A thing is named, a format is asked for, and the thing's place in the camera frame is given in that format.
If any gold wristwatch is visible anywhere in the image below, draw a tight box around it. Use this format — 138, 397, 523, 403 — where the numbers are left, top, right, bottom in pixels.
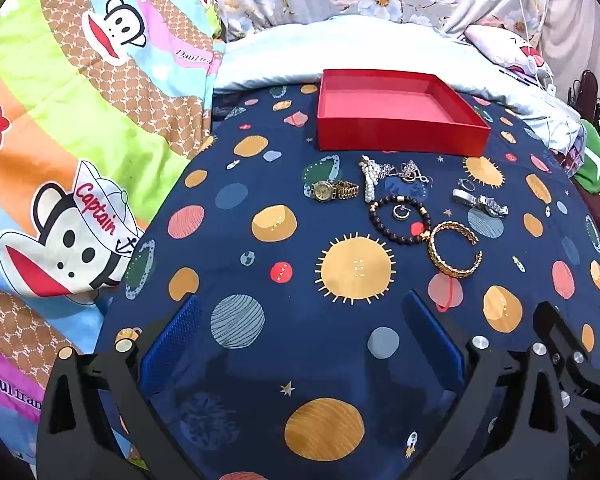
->
302, 179, 361, 205

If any dark wooden chair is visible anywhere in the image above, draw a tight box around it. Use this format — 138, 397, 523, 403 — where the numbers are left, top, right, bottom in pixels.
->
565, 70, 600, 126

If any red cardboard box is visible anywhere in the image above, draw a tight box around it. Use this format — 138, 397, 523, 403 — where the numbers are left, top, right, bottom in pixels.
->
316, 69, 492, 157

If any navy planet print blanket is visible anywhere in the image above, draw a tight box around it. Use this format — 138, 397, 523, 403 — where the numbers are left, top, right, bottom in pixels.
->
97, 82, 600, 480

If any green cloth item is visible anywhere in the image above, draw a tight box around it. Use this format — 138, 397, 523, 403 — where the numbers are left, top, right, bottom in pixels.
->
572, 120, 600, 193

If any white cable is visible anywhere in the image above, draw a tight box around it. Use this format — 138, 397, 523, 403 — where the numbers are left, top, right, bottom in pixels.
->
517, 0, 557, 92

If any dark pen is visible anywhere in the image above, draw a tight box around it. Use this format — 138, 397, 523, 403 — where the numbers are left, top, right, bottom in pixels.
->
499, 66, 532, 87

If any pink cartoon pillow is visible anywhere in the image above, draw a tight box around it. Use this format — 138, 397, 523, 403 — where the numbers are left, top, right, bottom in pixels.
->
462, 22, 553, 81

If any gold cuff bracelet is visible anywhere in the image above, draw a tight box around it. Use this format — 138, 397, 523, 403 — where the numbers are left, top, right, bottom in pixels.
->
427, 221, 483, 279

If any dark bead bracelet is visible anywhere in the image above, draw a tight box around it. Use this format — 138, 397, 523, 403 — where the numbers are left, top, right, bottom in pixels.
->
369, 195, 432, 247

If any beige cloth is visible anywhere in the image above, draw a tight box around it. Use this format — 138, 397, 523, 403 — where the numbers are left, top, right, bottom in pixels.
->
540, 0, 600, 101

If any silver wristwatch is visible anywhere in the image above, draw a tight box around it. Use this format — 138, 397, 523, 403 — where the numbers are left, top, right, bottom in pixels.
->
452, 189, 509, 218

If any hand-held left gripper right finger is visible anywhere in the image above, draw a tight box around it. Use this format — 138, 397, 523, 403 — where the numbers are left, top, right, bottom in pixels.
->
402, 290, 572, 480

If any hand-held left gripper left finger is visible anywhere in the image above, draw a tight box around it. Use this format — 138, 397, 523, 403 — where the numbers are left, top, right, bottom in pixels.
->
35, 294, 203, 480

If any light blue quilt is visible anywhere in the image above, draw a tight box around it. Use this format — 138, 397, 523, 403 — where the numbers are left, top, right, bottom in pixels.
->
212, 15, 583, 153

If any white pearl tassel bracelet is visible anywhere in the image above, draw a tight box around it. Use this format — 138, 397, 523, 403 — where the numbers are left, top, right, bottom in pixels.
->
358, 155, 387, 204

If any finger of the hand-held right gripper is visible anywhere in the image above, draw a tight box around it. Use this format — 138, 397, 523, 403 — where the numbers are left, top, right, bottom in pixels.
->
532, 301, 600, 456

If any colourful cartoon monkey blanket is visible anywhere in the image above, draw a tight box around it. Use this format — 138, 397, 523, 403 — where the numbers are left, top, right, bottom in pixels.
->
0, 0, 226, 466

